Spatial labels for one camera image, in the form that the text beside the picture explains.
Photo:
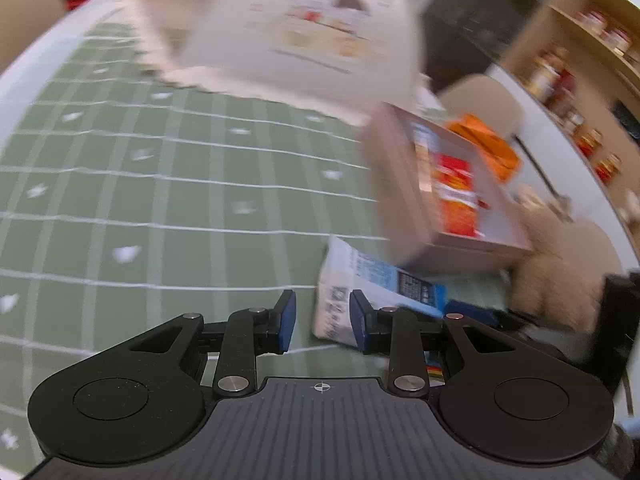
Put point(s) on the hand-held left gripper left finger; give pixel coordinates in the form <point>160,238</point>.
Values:
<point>287,320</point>

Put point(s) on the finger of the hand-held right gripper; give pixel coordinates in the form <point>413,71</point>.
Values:
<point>470,311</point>

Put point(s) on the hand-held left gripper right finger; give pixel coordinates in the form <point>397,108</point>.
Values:
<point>357,317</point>

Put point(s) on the blue and white packet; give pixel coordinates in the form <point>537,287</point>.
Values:
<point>340,280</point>

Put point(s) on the pink box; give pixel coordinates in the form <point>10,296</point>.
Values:
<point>395,210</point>

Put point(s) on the red snack bag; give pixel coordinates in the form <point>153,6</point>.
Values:
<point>455,195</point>

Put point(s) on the brown teddy bear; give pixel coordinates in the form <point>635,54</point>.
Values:
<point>560,270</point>

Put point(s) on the green grid tablecloth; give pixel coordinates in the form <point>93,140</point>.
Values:
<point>175,210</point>

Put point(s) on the orange snack packet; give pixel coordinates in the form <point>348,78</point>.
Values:
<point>490,150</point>

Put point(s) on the row of red jars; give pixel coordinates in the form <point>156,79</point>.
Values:
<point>550,70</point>

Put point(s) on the white printed tote bag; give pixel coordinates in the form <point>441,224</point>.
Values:
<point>300,35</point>

